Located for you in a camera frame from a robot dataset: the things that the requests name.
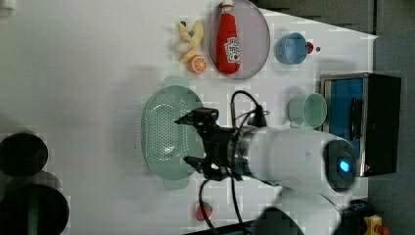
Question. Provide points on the yellow plush banana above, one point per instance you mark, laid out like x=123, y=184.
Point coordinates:
x=190, y=40

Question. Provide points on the red toy strawberry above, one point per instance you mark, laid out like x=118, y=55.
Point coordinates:
x=201, y=212

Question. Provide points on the red toy tomato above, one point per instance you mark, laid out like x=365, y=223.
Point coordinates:
x=310, y=47

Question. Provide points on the blue cup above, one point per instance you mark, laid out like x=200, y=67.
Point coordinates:
x=291, y=49

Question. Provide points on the large black cylinder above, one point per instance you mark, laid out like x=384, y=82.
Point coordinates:
x=34, y=210

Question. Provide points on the purple oval plate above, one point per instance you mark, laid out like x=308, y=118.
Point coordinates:
x=253, y=36

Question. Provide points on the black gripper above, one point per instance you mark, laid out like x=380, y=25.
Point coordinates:
x=216, y=141

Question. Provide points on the green plastic strainer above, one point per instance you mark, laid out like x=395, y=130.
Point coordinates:
x=165, y=143

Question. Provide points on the yellow red toy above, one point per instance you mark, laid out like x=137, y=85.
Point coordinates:
x=375, y=226

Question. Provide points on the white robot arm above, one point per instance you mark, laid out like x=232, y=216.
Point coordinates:
x=313, y=170

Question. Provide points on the green mug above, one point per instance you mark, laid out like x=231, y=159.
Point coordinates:
x=308, y=110

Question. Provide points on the orange slice toy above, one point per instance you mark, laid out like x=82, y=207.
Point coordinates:
x=197, y=64

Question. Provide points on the red plush ketchup bottle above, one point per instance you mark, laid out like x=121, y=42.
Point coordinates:
x=228, y=52

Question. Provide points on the small black cylinder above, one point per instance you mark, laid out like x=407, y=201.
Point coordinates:
x=22, y=154

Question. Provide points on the black toaster oven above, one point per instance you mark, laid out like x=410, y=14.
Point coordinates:
x=364, y=109

